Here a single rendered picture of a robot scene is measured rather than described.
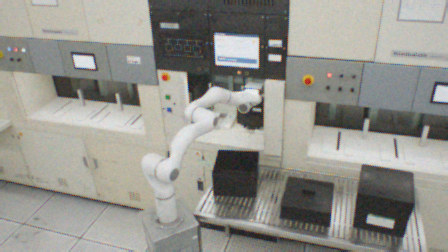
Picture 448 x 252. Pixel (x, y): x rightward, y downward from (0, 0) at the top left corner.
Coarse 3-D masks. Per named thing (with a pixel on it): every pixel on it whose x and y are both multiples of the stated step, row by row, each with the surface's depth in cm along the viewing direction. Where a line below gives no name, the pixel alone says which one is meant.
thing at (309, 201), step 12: (288, 180) 240; (300, 180) 239; (312, 180) 239; (288, 192) 230; (300, 192) 229; (312, 192) 226; (324, 192) 228; (288, 204) 221; (300, 204) 220; (312, 204) 220; (324, 204) 220; (288, 216) 223; (300, 216) 220; (312, 216) 218; (324, 216) 215
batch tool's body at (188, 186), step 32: (160, 0) 237; (192, 0) 231; (224, 0) 226; (256, 0) 220; (288, 0) 214; (160, 32) 248; (192, 32) 241; (256, 32) 229; (160, 64) 260; (192, 64) 252; (192, 96) 294; (192, 160) 293; (192, 192) 309; (224, 224) 316
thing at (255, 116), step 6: (246, 84) 281; (252, 84) 281; (258, 84) 280; (252, 108) 278; (258, 108) 276; (240, 114) 283; (246, 114) 282; (252, 114) 280; (258, 114) 279; (240, 120) 286; (246, 120) 284; (252, 120) 283; (258, 120) 281; (258, 126) 288
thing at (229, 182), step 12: (228, 156) 261; (240, 156) 260; (252, 156) 259; (216, 168) 252; (228, 168) 266; (240, 168) 265; (252, 168) 264; (216, 180) 238; (228, 180) 237; (240, 180) 236; (252, 180) 235; (216, 192) 243; (228, 192) 242; (240, 192) 241; (252, 192) 239
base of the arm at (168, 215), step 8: (160, 200) 215; (168, 200) 216; (160, 208) 218; (168, 208) 218; (176, 208) 224; (152, 216) 229; (160, 216) 222; (168, 216) 221; (176, 216) 225; (160, 224) 223; (168, 224) 223; (176, 224) 222
